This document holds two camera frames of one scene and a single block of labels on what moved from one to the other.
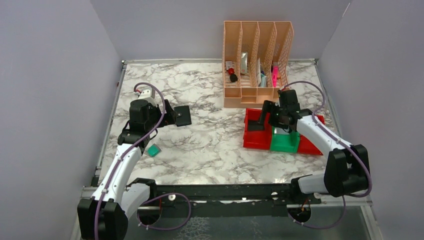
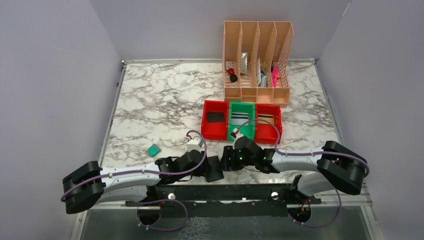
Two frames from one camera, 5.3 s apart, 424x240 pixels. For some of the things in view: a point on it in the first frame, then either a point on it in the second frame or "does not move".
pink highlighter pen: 275,74 does not move
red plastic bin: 307,147 → 265,132
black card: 254,125 → 217,116
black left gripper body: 168,117 → 205,166
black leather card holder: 183,114 → 214,172
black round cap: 233,78 does not move
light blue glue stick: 263,80 does not move
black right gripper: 269,110 → 231,159
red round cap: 231,71 does not move
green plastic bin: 284,143 → 240,113
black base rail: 224,200 does not move
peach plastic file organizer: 255,56 does not move
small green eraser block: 153,150 does not move
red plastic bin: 257,140 → 215,120
